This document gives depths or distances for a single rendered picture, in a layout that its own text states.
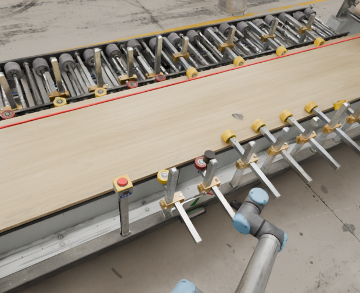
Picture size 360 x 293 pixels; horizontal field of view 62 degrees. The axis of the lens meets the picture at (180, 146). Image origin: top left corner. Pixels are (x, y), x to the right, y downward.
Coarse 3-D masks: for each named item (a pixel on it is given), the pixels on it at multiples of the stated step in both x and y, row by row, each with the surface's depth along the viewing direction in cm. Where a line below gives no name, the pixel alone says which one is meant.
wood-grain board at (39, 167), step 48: (336, 48) 289; (144, 96) 215; (192, 96) 221; (240, 96) 227; (288, 96) 234; (336, 96) 241; (0, 144) 175; (48, 144) 179; (96, 144) 183; (144, 144) 187; (192, 144) 192; (0, 192) 156; (48, 192) 159; (96, 192) 162
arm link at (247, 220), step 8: (240, 208) 136; (248, 208) 134; (256, 208) 135; (240, 216) 131; (248, 216) 131; (256, 216) 132; (240, 224) 131; (248, 224) 129; (256, 224) 130; (240, 232) 134; (248, 232) 130
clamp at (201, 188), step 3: (213, 177) 181; (216, 177) 181; (213, 180) 180; (201, 183) 177; (213, 183) 178; (216, 183) 179; (219, 183) 179; (198, 186) 177; (201, 186) 176; (210, 186) 177; (213, 186) 178; (198, 189) 179; (201, 189) 175; (204, 189) 175; (207, 189) 177; (210, 189) 179
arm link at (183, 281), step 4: (184, 280) 89; (180, 284) 87; (184, 284) 87; (188, 284) 87; (192, 284) 89; (176, 288) 86; (180, 288) 85; (184, 288) 85; (188, 288) 86; (192, 288) 86; (196, 288) 87; (172, 292) 87; (176, 292) 84; (180, 292) 84; (184, 292) 84; (188, 292) 85; (192, 292) 85; (196, 292) 86; (200, 292) 86
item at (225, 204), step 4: (200, 172) 185; (204, 172) 184; (212, 188) 178; (216, 188) 177; (216, 192) 176; (220, 192) 176; (216, 196) 176; (220, 196) 174; (220, 200) 173; (224, 200) 173; (224, 204) 171; (228, 204) 172; (224, 208) 172; (228, 208) 170; (228, 212) 169; (232, 212) 169; (232, 216) 167
